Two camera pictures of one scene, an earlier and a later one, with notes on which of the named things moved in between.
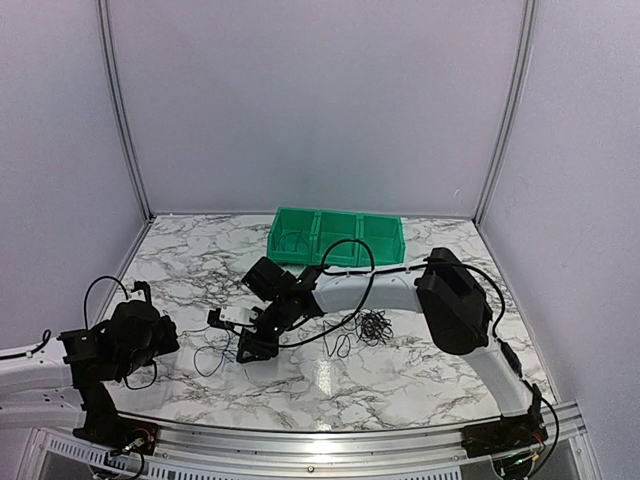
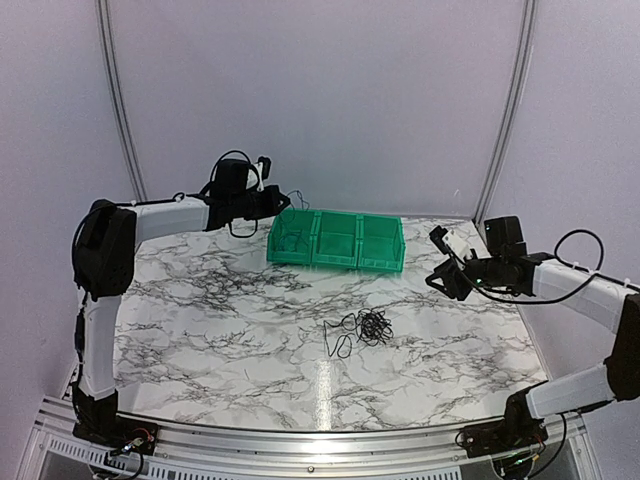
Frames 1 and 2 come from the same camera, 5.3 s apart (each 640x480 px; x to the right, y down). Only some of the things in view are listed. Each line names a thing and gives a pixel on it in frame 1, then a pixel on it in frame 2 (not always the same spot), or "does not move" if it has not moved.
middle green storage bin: [328, 227] does not move
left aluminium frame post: [103, 16] does not move
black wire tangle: [371, 326] does not move
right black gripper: [263, 350] → [455, 288]
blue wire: [208, 346] → [300, 199]
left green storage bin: [294, 237] does not move
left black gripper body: [165, 344] → [262, 208]
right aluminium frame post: [527, 49] does not move
